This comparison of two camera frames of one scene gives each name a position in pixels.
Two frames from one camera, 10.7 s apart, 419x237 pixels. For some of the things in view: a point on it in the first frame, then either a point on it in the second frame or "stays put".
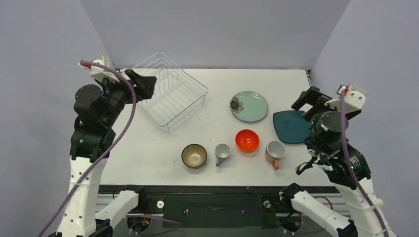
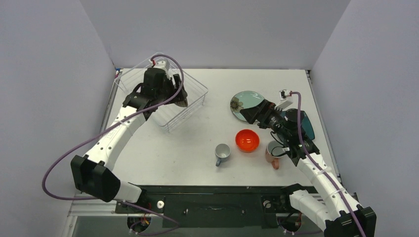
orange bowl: (247, 140) stays put
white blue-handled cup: (222, 151) stays put
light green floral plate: (248, 106) stays put
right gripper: (314, 106) to (264, 111)
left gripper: (145, 85) to (168, 82)
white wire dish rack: (177, 95) stays put
